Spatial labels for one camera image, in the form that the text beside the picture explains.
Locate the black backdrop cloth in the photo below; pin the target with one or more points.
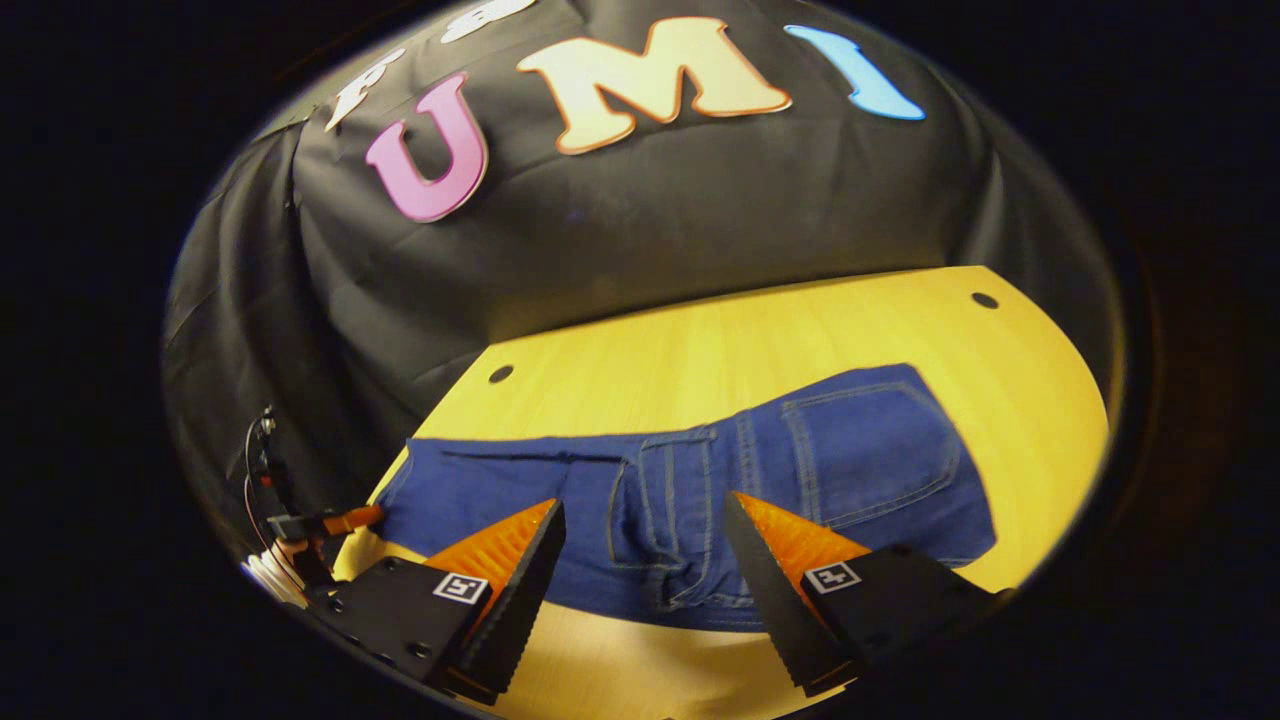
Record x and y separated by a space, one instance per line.
650 220

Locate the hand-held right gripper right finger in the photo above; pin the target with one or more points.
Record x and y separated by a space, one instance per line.
775 610

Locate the blue denim jeans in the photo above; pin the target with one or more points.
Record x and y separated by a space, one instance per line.
850 460

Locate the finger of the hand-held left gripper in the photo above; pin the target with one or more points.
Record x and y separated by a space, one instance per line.
350 520

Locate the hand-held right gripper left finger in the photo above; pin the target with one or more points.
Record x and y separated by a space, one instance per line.
520 615

